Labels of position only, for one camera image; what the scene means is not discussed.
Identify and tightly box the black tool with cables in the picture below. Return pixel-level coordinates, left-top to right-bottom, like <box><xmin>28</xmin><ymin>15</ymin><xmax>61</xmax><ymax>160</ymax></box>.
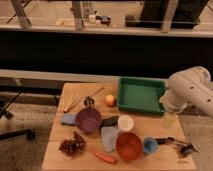
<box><xmin>156</xmin><ymin>137</ymin><xmax>196</xmax><ymax>158</ymax></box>

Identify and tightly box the metal whisk wooden handle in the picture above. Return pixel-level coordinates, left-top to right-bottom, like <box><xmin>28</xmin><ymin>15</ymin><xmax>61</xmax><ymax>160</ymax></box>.
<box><xmin>84</xmin><ymin>87</ymin><xmax>103</xmax><ymax>107</ymax></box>

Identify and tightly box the dark grape bunch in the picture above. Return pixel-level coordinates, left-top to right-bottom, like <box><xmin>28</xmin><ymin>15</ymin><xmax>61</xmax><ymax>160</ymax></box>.
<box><xmin>59</xmin><ymin>131</ymin><xmax>85</xmax><ymax>156</ymax></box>

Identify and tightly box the light blue cloth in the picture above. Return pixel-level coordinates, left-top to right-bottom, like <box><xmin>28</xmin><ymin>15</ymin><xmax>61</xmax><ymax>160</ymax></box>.
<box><xmin>101</xmin><ymin>126</ymin><xmax>119</xmax><ymax>152</ymax></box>

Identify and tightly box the red bowl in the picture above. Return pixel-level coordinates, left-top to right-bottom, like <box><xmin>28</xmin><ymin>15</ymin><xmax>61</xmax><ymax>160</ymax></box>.
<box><xmin>116</xmin><ymin>132</ymin><xmax>142</xmax><ymax>162</ymax></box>

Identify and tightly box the white cup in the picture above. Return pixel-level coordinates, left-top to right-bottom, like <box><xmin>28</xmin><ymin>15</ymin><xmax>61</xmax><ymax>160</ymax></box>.
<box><xmin>118</xmin><ymin>115</ymin><xmax>134</xmax><ymax>132</ymax></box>

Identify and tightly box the wooden stick utensil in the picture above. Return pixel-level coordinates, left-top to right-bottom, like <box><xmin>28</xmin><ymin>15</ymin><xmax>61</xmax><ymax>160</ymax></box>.
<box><xmin>63</xmin><ymin>94</ymin><xmax>78</xmax><ymax>113</ymax></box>

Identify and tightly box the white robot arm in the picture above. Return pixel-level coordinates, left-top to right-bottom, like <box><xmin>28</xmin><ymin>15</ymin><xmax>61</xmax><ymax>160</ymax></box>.
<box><xmin>159</xmin><ymin>66</ymin><xmax>213</xmax><ymax>128</ymax></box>

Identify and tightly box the blue small cup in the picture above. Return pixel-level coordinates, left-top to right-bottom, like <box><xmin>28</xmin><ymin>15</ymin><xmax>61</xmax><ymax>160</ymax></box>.
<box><xmin>143</xmin><ymin>137</ymin><xmax>158</xmax><ymax>154</ymax></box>

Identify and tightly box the orange carrot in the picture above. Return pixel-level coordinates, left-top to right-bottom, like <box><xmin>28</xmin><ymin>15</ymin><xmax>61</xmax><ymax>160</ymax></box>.
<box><xmin>90</xmin><ymin>148</ymin><xmax>117</xmax><ymax>164</ymax></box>

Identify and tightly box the black chair base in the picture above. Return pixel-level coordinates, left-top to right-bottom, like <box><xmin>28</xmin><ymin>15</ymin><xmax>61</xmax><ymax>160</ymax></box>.
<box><xmin>0</xmin><ymin>92</ymin><xmax>37</xmax><ymax>142</ymax></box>

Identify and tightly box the green plastic tray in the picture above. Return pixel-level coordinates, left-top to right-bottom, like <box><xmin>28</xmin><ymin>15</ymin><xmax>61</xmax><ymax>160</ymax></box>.
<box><xmin>117</xmin><ymin>77</ymin><xmax>166</xmax><ymax>116</ymax></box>

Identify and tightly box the black rectangular block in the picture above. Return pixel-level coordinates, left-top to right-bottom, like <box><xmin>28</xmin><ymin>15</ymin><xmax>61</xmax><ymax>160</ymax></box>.
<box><xmin>101</xmin><ymin>116</ymin><xmax>118</xmax><ymax>127</ymax></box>

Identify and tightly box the purple bowl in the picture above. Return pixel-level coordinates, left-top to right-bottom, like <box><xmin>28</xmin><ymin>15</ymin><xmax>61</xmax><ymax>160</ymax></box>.
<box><xmin>75</xmin><ymin>107</ymin><xmax>102</xmax><ymax>133</ymax></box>

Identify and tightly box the orange ball fruit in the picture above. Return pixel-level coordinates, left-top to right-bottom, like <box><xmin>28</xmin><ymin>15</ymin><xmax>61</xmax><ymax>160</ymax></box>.
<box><xmin>105</xmin><ymin>95</ymin><xmax>116</xmax><ymax>106</ymax></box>

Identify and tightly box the blue sponge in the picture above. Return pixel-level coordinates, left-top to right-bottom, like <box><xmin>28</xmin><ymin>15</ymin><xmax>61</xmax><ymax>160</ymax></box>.
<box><xmin>60</xmin><ymin>113</ymin><xmax>76</xmax><ymax>126</ymax></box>

